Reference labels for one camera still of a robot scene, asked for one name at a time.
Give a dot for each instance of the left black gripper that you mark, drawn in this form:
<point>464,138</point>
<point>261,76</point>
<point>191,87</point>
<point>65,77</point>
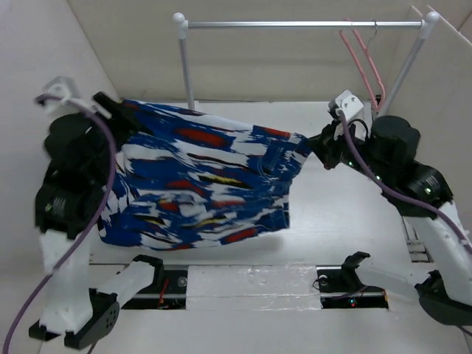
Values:
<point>128,119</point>

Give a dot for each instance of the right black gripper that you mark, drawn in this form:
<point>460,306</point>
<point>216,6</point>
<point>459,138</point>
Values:
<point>322,147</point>

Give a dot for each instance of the blue white red patterned trousers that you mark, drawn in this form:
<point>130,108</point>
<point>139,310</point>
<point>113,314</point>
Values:
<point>192,180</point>

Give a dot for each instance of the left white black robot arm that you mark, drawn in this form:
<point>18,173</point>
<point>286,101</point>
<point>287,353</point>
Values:
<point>82,144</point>

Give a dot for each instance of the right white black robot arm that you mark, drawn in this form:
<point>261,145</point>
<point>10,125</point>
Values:
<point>422,196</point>

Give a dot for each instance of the white metal clothes rack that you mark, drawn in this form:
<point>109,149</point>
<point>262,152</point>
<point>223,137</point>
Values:
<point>424,28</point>

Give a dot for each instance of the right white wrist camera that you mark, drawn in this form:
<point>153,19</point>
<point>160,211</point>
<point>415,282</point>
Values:
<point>346,102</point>

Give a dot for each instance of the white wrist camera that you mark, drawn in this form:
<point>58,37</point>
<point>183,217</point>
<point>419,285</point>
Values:
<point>346,102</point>
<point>61,93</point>

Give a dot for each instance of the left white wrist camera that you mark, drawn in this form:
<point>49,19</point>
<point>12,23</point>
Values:
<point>61,93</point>

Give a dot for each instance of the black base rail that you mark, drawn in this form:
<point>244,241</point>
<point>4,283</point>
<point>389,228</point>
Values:
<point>256,287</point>

